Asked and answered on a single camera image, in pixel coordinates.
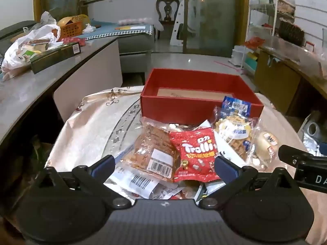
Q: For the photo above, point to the clear packet of brown snacks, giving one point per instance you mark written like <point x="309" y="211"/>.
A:
<point x="150" y="148"/>

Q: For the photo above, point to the yellow plastic strainer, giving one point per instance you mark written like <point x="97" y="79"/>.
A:
<point x="76" y="19"/>

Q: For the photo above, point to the white blue packet with barcode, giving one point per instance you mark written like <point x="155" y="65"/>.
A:
<point x="127" y="181"/>

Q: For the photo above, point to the small white plastic bag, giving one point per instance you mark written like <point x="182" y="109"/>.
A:
<point x="48" y="17"/>

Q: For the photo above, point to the orange plastic basket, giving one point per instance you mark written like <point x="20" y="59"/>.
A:
<point x="69" y="32"/>

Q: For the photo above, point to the dark green box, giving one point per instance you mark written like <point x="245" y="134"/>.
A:
<point x="51" y="57"/>

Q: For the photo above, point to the dark wooden chair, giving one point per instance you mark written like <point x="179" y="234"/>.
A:
<point x="167" y="10"/>

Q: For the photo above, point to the grey top white cabinet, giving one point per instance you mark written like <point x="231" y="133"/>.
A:
<point x="25" y="94"/>

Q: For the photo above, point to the red paper decoration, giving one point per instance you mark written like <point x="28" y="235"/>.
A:
<point x="254" y="42"/>

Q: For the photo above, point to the large white plastic bag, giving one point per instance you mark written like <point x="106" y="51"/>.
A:
<point x="40" y="34"/>

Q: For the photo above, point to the red cardboard box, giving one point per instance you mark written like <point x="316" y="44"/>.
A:
<point x="178" y="109"/>

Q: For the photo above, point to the white perforated board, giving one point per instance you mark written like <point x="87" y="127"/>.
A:
<point x="178" y="34"/>

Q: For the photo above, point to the yellow waffle cracker packet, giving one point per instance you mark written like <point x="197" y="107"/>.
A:
<point x="235" y="132"/>

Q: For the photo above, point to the crumpled white bag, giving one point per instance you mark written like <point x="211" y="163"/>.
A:
<point x="89" y="28"/>

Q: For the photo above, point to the red gummy packet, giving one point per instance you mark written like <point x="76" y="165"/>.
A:
<point x="194" y="153"/>

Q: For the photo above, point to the pink strip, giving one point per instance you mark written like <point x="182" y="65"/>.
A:
<point x="227" y="65"/>

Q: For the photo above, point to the wooden cabinet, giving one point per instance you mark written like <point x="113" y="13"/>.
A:
<point x="276" y="81"/>

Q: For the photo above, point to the golden round pastry packet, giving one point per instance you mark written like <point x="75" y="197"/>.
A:
<point x="265" y="145"/>

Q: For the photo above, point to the blue patterned sofa cover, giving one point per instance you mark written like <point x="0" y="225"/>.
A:
<point x="107" y="30"/>

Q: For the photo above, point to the grey sofa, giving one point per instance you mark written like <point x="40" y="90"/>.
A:
<point x="135" y="46"/>

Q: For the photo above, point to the wooden framed glass door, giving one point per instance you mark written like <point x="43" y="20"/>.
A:
<point x="217" y="17"/>

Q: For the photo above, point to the teal storage box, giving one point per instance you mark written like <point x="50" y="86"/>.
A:
<point x="251" y="63"/>

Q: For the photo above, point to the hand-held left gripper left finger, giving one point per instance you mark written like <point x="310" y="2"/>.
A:
<point x="103" y="168"/>

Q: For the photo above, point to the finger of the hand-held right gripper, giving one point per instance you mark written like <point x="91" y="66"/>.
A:
<point x="293" y="155"/>

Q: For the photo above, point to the white stacked containers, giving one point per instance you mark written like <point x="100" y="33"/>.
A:
<point x="238" y="57"/>

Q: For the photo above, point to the floral satin tablecloth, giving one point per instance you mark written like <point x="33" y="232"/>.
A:
<point x="97" y="122"/>

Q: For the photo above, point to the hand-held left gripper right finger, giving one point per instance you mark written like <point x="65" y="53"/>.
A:
<point x="226" y="169"/>

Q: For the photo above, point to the dark woven basket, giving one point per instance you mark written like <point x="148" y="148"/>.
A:
<point x="291" y="33"/>

